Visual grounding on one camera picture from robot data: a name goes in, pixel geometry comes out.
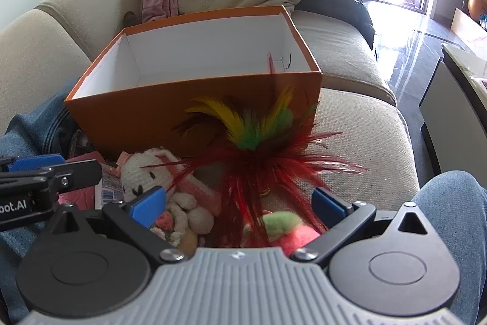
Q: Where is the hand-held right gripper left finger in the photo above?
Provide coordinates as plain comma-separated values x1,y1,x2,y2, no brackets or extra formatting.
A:
45,186,194,265

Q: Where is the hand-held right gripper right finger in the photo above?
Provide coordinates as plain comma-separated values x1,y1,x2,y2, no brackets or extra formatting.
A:
291,187,438,267

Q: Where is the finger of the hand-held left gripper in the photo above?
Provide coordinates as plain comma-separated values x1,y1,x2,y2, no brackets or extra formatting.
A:
0,154,66,173
38,159,103,194

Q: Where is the white bunny plush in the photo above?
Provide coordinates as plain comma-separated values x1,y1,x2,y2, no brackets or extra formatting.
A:
120,147,223,246

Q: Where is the pink green fruit plush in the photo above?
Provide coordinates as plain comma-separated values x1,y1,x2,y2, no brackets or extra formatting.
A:
243,211,322,258

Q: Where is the orange cardboard box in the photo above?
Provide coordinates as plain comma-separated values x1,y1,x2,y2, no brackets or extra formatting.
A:
65,5,323,163

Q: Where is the red yellow feather toy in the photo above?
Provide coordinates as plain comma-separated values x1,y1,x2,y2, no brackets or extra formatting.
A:
141,53,370,249

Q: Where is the person's left leg in jeans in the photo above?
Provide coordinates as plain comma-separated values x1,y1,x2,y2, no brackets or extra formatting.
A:
0,77,97,325

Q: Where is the person's leg in jeans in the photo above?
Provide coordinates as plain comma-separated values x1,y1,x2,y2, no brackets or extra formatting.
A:
411,171,487,325
0,77,97,325

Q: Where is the beige sofa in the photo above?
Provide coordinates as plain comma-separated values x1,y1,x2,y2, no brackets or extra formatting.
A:
0,0,420,213

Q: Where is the person's right leg in jeans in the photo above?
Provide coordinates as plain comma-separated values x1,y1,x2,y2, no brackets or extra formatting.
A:
411,171,487,325

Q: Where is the black jacket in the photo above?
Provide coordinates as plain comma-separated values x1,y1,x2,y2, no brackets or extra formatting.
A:
295,0,378,61

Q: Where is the low beige cabinet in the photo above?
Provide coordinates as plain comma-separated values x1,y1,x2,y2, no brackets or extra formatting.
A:
452,7,487,34

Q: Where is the copper vase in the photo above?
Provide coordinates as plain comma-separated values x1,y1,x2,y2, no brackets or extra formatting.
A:
468,0,487,20

